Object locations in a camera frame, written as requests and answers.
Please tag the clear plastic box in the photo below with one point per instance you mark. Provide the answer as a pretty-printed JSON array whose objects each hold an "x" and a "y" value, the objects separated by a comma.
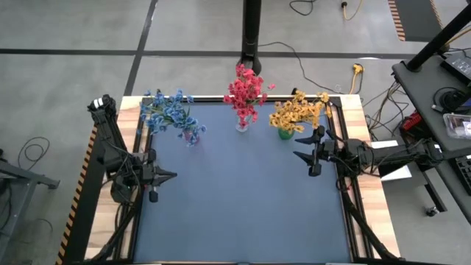
[{"x": 458, "y": 127}]

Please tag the green glass vase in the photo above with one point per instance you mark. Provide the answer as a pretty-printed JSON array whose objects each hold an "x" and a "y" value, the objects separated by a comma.
[{"x": 285, "y": 135}]

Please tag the black slanted stand pole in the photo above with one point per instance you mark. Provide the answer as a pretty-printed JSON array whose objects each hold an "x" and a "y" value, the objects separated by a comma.
[{"x": 439, "y": 37}]

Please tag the wooden table board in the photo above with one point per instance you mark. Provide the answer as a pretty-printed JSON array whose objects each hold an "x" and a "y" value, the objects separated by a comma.
[{"x": 379, "y": 221}]

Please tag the pink glass vase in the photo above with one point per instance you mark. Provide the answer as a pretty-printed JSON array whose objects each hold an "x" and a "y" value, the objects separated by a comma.
[{"x": 191, "y": 138}]

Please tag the desk caster wheel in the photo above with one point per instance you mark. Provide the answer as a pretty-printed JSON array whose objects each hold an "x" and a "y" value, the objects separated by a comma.
[{"x": 432, "y": 211}]

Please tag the small red piece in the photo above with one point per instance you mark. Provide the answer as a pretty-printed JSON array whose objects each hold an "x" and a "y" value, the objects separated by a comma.
[{"x": 147, "y": 187}]

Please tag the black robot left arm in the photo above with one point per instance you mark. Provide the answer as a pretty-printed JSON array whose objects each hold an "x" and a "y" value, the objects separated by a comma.
[{"x": 110, "y": 147}]

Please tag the white sheet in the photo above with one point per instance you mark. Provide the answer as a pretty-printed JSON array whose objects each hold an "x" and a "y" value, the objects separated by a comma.
[{"x": 399, "y": 171}]

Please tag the black keyboard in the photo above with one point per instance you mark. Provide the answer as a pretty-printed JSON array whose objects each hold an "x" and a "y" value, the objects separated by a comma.
[{"x": 464, "y": 173}]

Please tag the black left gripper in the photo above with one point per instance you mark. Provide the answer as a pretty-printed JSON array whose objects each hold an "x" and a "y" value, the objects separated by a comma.
[{"x": 147, "y": 173}]

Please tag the black camera stand pole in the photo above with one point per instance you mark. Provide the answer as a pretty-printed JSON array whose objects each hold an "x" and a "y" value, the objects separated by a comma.
[{"x": 251, "y": 29}]

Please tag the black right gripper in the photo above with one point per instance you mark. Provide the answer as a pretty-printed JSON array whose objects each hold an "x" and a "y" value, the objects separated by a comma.
[{"x": 336, "y": 151}]

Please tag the black mat hazard striped edge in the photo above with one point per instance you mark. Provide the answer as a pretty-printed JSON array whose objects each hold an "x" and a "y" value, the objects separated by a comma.
[{"x": 416, "y": 18}]

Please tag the red power strip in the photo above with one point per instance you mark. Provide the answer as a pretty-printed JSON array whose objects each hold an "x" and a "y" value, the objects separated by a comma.
[{"x": 412, "y": 120}]

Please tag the black control box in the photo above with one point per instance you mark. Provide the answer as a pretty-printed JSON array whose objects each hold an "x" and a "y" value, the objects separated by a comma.
[{"x": 460, "y": 68}]

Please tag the dark grey side desk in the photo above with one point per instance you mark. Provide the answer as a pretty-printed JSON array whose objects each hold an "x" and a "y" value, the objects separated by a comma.
[{"x": 419, "y": 92}]

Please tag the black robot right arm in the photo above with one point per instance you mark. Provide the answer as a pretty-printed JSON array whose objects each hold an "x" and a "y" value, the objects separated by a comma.
[{"x": 397, "y": 154}]

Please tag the clear glass vase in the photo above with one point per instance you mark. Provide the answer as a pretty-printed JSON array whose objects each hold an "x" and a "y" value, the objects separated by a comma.
[{"x": 241, "y": 128}]

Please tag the black floor plate hazard stripes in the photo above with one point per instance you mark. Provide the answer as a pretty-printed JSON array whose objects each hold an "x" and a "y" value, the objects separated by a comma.
[{"x": 82, "y": 221}]

